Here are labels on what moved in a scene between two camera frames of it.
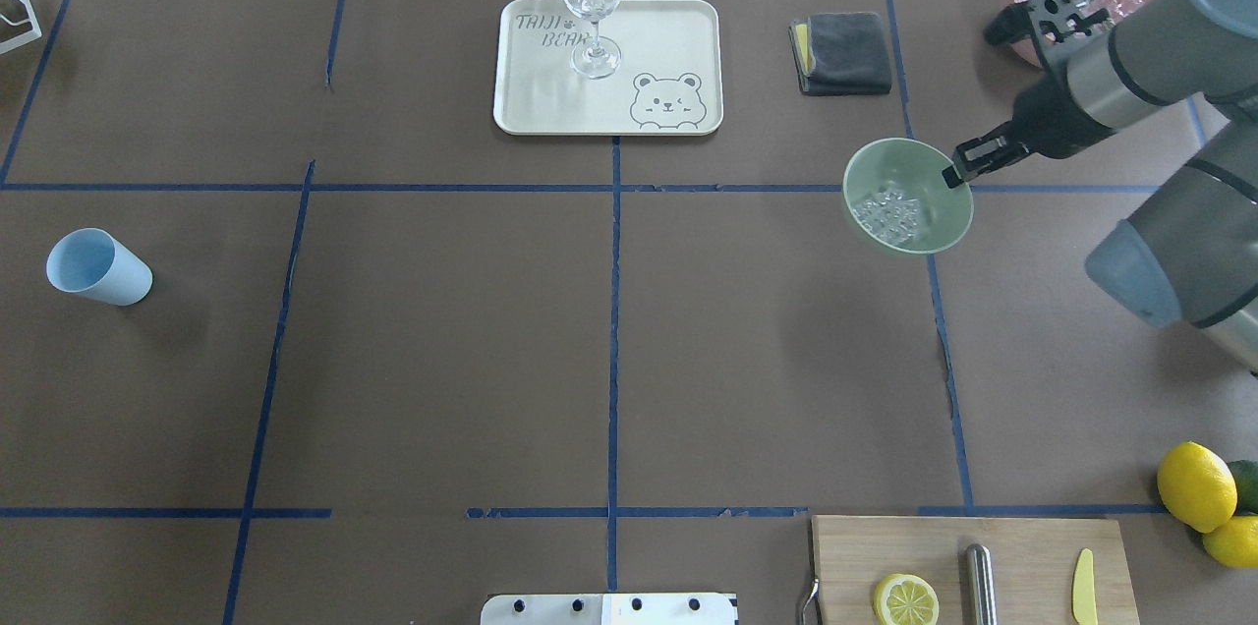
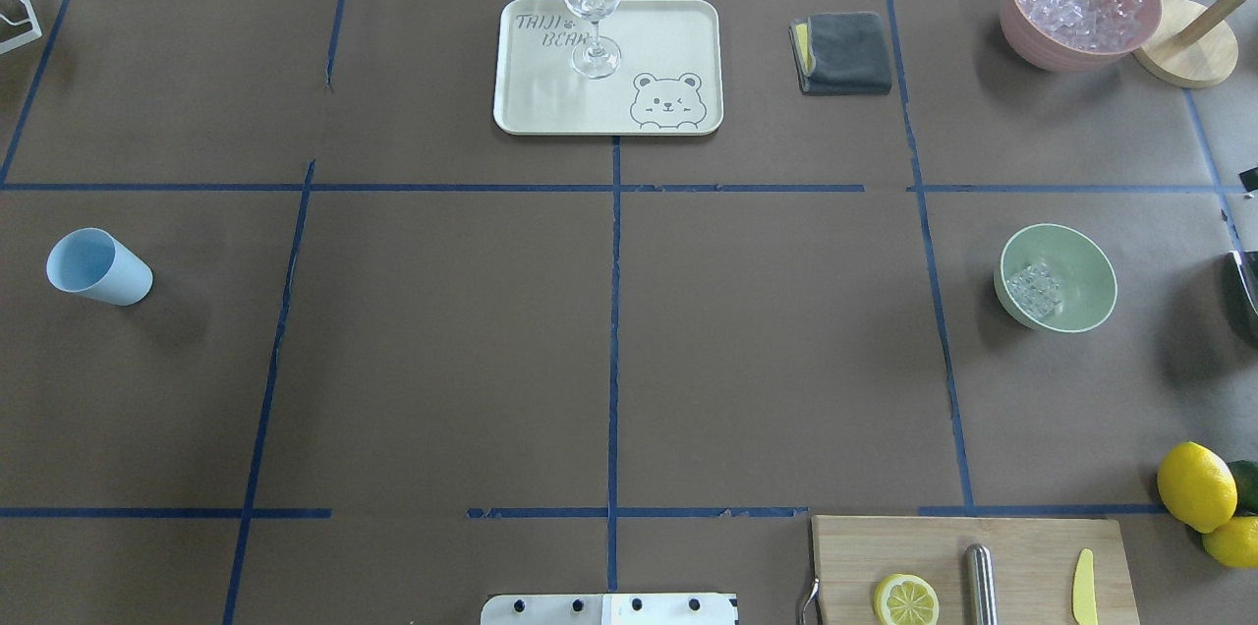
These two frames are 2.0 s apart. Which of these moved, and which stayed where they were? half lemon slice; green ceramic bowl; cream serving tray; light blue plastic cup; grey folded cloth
Moved: green ceramic bowl
Stayed: half lemon slice; light blue plastic cup; grey folded cloth; cream serving tray
